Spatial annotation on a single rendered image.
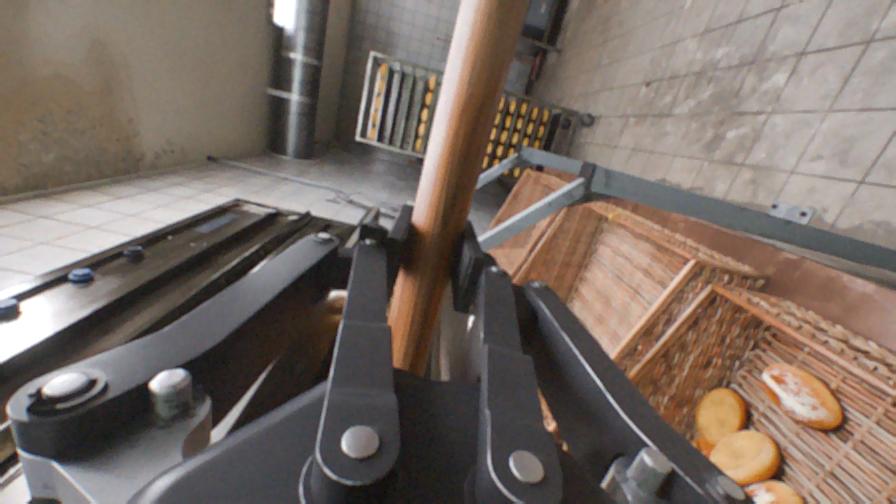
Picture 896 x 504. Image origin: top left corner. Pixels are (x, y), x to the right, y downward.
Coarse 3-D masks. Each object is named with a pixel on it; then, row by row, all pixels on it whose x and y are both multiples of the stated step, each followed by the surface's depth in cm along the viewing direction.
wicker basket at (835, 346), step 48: (720, 288) 51; (672, 336) 55; (720, 336) 56; (768, 336) 55; (816, 336) 40; (672, 384) 59; (720, 384) 59; (864, 384) 33; (768, 432) 52; (816, 432) 46; (864, 432) 42; (816, 480) 45; (864, 480) 41
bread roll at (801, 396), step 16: (768, 368) 51; (784, 368) 49; (768, 384) 49; (784, 384) 47; (800, 384) 46; (816, 384) 46; (784, 400) 46; (800, 400) 45; (816, 400) 44; (832, 400) 44; (800, 416) 45; (816, 416) 44; (832, 416) 43
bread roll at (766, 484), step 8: (768, 480) 48; (744, 488) 50; (752, 488) 48; (760, 488) 48; (768, 488) 47; (776, 488) 47; (784, 488) 46; (792, 488) 47; (752, 496) 48; (760, 496) 47; (768, 496) 46; (776, 496) 46; (784, 496) 46; (792, 496) 45; (800, 496) 46
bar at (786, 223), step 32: (512, 160) 100; (544, 160) 99; (576, 160) 99; (576, 192) 55; (608, 192) 54; (640, 192) 54; (672, 192) 55; (512, 224) 57; (736, 224) 57; (768, 224) 57; (800, 224) 57; (864, 256) 60
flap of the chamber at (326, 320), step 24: (336, 288) 96; (336, 312) 98; (312, 336) 78; (288, 360) 64; (312, 360) 79; (264, 384) 55; (288, 384) 65; (240, 408) 48; (264, 408) 55; (216, 432) 45
